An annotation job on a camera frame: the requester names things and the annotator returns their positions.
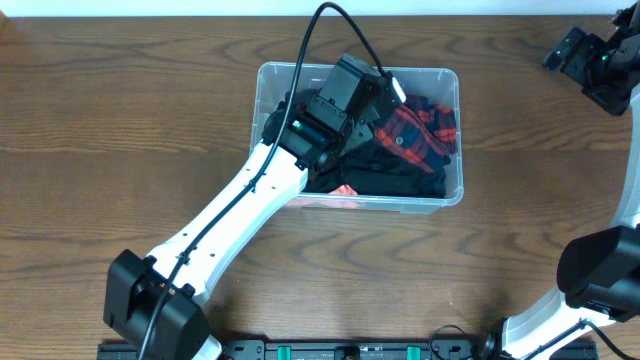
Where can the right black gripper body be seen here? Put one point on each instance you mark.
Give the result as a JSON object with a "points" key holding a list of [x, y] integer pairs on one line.
{"points": [[600, 72]]}

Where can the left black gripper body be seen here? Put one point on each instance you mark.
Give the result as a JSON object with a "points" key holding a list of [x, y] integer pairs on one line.
{"points": [[348, 136]]}

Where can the black garment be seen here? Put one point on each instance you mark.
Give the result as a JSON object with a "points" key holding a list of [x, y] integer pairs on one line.
{"points": [[371, 169]]}

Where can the pink garment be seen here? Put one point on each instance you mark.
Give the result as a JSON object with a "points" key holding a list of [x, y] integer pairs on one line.
{"points": [[342, 191]]}

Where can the red navy plaid shirt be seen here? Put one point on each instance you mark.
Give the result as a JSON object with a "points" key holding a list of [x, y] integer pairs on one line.
{"points": [[420, 132]]}

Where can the clear plastic storage bin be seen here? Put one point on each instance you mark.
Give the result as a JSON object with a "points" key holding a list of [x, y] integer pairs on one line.
{"points": [[438, 85]]}

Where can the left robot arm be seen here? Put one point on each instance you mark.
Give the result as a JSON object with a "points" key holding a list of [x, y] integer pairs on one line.
{"points": [[156, 302]]}

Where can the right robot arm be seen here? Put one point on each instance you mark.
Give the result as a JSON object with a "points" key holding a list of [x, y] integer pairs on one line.
{"points": [[597, 279]]}

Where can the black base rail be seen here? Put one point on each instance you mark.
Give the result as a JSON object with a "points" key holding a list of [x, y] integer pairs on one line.
{"points": [[456, 349]]}

